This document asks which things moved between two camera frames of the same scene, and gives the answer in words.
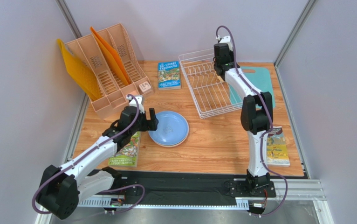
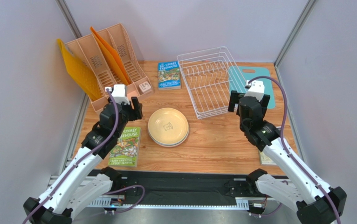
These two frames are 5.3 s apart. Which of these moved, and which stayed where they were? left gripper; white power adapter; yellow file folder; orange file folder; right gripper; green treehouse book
Moved: left gripper; right gripper
Stayed: orange file folder; white power adapter; yellow file folder; green treehouse book
